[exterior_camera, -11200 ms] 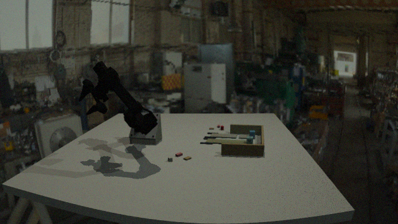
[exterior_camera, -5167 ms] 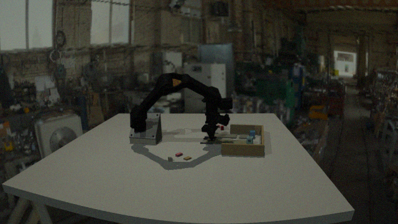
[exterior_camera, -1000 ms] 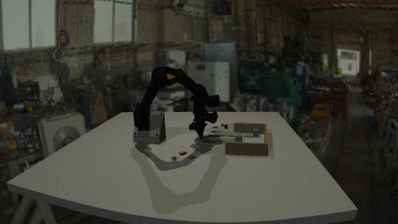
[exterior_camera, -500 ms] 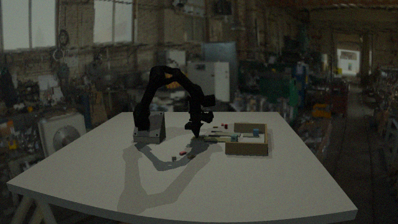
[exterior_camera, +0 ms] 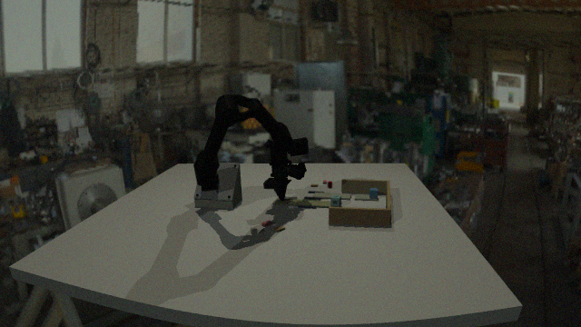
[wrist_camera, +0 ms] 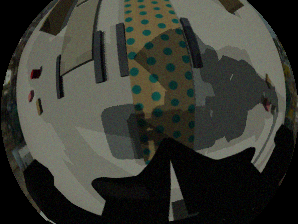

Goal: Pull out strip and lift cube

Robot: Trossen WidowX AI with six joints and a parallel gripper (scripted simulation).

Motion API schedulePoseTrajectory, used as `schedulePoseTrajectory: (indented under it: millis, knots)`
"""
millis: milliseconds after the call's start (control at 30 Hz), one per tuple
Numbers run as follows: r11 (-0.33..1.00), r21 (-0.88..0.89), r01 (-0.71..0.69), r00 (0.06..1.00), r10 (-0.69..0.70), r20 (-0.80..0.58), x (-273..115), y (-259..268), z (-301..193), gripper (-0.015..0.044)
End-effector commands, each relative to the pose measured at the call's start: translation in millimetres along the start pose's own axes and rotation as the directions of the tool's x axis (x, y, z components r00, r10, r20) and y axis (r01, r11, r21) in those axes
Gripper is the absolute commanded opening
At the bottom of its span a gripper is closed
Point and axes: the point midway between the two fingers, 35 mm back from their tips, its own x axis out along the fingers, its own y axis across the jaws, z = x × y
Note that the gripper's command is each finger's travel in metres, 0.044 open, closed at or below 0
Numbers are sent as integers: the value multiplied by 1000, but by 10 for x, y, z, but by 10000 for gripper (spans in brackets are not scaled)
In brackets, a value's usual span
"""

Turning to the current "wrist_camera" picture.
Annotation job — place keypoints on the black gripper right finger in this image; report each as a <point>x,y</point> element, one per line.
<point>197,174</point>

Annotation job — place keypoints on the tan polka-dotted strip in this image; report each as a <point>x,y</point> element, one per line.
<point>160,75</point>

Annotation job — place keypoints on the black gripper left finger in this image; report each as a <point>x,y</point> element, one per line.
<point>151,185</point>

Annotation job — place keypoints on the small red block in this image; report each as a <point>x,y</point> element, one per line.
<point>30,96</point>
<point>266,104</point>

